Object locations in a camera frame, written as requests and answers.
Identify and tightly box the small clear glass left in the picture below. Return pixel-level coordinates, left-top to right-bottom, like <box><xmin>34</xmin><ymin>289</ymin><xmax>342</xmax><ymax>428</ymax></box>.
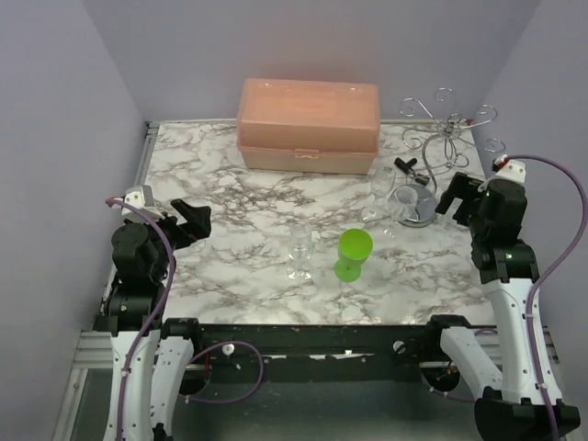
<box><xmin>188</xmin><ymin>239</ymin><xmax>206</xmax><ymax>253</ymax></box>

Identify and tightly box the black corkscrew tool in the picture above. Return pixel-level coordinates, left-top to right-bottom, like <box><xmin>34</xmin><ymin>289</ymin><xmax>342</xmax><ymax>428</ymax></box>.
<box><xmin>394</xmin><ymin>157</ymin><xmax>430</xmax><ymax>186</ymax></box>

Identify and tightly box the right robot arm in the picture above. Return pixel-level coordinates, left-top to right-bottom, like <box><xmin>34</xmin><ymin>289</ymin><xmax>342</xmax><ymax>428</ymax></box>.
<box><xmin>422</xmin><ymin>173</ymin><xmax>581</xmax><ymax>440</ymax></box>

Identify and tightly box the green plastic goblet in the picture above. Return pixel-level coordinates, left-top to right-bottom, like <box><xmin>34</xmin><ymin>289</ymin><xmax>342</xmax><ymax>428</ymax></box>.
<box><xmin>334</xmin><ymin>229</ymin><xmax>373</xmax><ymax>282</ymax></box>

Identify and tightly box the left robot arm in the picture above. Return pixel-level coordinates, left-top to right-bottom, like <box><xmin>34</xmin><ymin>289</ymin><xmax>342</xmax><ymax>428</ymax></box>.
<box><xmin>99</xmin><ymin>197</ymin><xmax>211</xmax><ymax>440</ymax></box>

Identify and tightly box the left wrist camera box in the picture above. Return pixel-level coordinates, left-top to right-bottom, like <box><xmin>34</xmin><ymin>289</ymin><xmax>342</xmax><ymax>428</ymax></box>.
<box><xmin>123</xmin><ymin>185</ymin><xmax>159</xmax><ymax>219</ymax></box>

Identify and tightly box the tall clear wine glass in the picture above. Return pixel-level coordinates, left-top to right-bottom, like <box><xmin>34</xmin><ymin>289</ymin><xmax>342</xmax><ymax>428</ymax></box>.
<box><xmin>361</xmin><ymin>165</ymin><xmax>396</xmax><ymax>222</ymax></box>

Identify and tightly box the aluminium table frame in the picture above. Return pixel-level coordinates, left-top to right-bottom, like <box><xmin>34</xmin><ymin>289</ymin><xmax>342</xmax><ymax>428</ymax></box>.
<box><xmin>49</xmin><ymin>119</ymin><xmax>160</xmax><ymax>441</ymax></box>

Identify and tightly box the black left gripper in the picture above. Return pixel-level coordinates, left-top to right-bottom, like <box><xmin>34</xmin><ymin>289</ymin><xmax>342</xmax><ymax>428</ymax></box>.
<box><xmin>133</xmin><ymin>198</ymin><xmax>211</xmax><ymax>281</ymax></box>

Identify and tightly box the pink plastic storage box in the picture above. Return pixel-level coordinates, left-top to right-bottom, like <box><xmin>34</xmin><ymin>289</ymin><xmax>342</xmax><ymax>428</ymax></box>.
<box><xmin>236</xmin><ymin>78</ymin><xmax>380</xmax><ymax>175</ymax></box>

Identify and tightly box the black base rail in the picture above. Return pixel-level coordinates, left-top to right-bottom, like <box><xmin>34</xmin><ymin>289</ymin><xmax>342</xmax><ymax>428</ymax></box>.
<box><xmin>167</xmin><ymin>314</ymin><xmax>470</xmax><ymax>393</ymax></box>

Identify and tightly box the clear stemmed wine glass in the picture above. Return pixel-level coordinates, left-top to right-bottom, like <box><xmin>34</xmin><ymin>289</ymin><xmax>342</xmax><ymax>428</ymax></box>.
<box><xmin>287</xmin><ymin>220</ymin><xmax>312</xmax><ymax>280</ymax></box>

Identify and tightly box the chrome wire wine glass rack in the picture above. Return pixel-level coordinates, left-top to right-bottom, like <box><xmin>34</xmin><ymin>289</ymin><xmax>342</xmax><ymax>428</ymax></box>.
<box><xmin>400</xmin><ymin>87</ymin><xmax>498</xmax><ymax>228</ymax></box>

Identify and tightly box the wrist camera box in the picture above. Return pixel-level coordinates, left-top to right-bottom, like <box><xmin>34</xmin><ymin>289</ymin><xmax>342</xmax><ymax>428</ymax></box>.
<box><xmin>123</xmin><ymin>185</ymin><xmax>159</xmax><ymax>219</ymax></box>
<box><xmin>478</xmin><ymin>154</ymin><xmax>526</xmax><ymax>192</ymax></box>

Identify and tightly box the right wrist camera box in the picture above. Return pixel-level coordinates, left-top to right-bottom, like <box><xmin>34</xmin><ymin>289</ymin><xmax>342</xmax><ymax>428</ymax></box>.
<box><xmin>478</xmin><ymin>154</ymin><xmax>526</xmax><ymax>192</ymax></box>

